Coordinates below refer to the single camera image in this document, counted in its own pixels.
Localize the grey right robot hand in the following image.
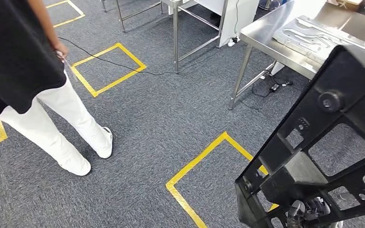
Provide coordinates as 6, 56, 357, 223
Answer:
287, 197, 333, 228

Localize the person's left hand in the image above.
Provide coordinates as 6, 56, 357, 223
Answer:
52, 40, 70, 62

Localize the black plastic frame part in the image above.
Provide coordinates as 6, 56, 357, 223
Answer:
234, 44, 365, 228

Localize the stainless steel workbench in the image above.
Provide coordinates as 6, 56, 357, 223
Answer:
228, 0, 365, 111

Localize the person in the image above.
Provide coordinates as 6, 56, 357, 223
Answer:
0, 0, 114, 177

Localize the grooved aluminium plate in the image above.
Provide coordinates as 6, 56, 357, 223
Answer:
272, 16, 365, 65

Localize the white cabinet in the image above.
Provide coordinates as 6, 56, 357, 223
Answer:
195, 0, 260, 48

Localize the black floor cable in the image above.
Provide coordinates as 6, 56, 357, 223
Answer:
58, 37, 233, 76

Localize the steel frame stand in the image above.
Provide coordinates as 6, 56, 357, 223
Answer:
100, 0, 164, 33

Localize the steel frame table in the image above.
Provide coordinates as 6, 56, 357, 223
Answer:
161, 0, 231, 74

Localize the black power adapter with cord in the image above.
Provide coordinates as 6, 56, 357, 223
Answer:
242, 69, 294, 111

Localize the black cable on cabinet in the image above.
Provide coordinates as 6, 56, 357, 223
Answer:
233, 0, 240, 40

